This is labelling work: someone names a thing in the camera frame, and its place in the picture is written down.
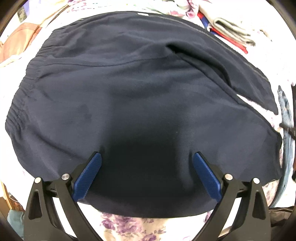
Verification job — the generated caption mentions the dark navy pants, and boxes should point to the dark navy pants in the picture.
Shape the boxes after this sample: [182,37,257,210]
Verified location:
[5,11,282,218]

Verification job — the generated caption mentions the blue denim jeans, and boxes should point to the blue denim jeans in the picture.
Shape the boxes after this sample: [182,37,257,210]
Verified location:
[269,85,293,208]

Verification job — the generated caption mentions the brown orange pillow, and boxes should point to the brown orange pillow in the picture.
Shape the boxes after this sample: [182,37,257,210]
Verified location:
[1,23,42,63]

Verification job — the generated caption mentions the red blue folded cloth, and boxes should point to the red blue folded cloth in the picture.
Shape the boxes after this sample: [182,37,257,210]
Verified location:
[197,11,248,54]

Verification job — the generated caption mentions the folded grey garment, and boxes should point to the folded grey garment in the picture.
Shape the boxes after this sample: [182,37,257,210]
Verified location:
[206,4,270,47]

